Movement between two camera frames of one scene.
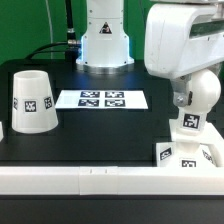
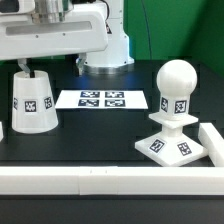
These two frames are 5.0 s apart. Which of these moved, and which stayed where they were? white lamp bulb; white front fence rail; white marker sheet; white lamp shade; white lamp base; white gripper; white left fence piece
Moved: white gripper; white lamp base; white lamp bulb
Stayed: white marker sheet; white left fence piece; white front fence rail; white lamp shade
